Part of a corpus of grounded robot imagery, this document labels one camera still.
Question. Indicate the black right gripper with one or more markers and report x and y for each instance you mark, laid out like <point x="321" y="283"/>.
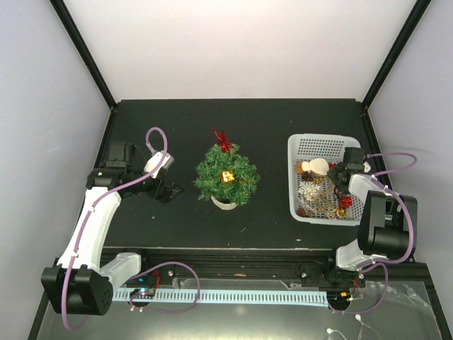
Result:
<point x="331" y="173"/>

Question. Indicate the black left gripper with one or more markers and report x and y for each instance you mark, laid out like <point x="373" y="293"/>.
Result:
<point x="165" y="195"/>

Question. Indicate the small green christmas tree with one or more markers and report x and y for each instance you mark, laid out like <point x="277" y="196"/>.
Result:
<point x="209" y="177"/>

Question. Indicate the gold gift box ornament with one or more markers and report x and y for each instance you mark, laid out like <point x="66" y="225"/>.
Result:
<point x="228" y="177"/>

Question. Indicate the red star ornament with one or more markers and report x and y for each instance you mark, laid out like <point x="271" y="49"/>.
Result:
<point x="223" y="142"/>

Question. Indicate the burlap fabric ornament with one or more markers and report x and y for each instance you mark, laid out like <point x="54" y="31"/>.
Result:
<point x="331" y="189"/>

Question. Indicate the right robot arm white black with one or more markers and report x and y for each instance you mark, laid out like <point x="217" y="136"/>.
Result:
<point x="387" y="228"/>

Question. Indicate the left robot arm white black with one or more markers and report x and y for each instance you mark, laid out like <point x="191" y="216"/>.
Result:
<point x="77" y="284"/>

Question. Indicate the gold merry christmas sign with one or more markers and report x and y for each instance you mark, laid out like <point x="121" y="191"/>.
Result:
<point x="322" y="206"/>

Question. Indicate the cream felt snowman ornament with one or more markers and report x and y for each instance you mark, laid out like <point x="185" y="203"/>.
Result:
<point x="318" y="166"/>

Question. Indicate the red ball ornament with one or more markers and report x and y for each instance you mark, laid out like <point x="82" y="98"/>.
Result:
<point x="345" y="202"/>

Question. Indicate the dark pine cone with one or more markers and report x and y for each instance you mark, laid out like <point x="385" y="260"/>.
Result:
<point x="307" y="176"/>

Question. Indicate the white snowflake ornament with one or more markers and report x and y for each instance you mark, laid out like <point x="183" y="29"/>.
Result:
<point x="309" y="190"/>

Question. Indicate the gold bell ornament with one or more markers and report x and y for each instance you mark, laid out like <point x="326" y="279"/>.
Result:
<point x="341" y="213"/>

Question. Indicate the white plastic basket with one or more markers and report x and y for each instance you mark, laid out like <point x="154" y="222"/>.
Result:
<point x="305" y="147"/>

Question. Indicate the brown pine cone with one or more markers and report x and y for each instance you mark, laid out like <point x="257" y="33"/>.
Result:
<point x="301" y="212"/>

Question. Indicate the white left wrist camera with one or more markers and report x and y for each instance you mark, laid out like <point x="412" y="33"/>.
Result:
<point x="158" y="162"/>

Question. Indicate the white slotted cable duct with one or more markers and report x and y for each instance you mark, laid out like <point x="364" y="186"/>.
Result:
<point x="211" y="296"/>

